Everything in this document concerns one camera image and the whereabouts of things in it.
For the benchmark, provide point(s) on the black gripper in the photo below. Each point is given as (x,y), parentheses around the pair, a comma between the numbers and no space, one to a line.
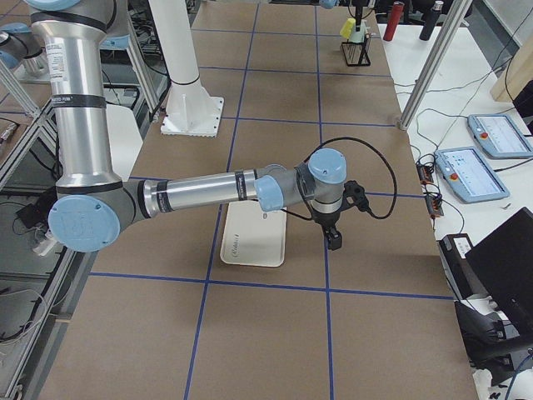
(326,219)
(357,10)

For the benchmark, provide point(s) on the pale green plastic cup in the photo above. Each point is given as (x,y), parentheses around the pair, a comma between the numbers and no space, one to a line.
(359,33)

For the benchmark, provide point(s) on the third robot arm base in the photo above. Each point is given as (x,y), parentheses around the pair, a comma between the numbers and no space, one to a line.
(23,54)

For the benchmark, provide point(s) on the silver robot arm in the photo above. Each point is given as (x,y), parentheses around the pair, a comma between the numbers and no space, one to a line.
(94,204)
(329,4)

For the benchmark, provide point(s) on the yellow plastic cup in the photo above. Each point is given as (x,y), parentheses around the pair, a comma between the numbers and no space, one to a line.
(347,28)

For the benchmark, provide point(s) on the cream rabbit print tray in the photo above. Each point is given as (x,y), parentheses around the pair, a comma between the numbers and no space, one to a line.
(252,237)

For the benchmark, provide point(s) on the red water bottle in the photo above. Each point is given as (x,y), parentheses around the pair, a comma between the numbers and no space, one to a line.
(394,17)

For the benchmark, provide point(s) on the black water bottle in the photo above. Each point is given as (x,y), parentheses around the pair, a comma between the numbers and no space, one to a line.
(432,16)

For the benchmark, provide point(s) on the orange electronics board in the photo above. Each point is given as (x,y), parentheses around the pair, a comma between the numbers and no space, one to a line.
(431,191)

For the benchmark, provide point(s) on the black box with label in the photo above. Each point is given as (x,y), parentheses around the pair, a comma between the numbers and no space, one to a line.
(462,279)

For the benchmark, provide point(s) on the near teach pendant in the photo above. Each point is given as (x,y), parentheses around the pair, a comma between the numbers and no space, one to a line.
(469,175)

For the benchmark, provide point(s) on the teach pendant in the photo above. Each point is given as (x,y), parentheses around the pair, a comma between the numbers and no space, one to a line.
(498,136)
(469,175)

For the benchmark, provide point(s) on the black laptop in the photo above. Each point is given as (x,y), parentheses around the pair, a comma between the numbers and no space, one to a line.
(503,263)

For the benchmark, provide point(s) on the far teach pendant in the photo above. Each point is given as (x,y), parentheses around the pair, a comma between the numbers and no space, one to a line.
(498,136)

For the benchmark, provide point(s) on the white plastic chair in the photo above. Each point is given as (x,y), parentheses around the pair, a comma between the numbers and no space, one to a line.
(118,143)

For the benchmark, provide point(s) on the white power strip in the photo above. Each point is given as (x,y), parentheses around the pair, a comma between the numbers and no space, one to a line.
(45,242)

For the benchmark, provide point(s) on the black wire cup rack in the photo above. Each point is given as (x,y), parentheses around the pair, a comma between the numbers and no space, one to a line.
(356,53)

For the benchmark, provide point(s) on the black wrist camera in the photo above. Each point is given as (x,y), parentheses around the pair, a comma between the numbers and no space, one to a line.
(354,195)

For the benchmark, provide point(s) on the aluminium frame post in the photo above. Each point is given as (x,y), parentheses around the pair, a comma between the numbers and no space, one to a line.
(438,51)

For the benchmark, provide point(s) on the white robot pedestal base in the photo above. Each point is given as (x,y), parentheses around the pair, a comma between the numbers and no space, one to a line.
(190,110)

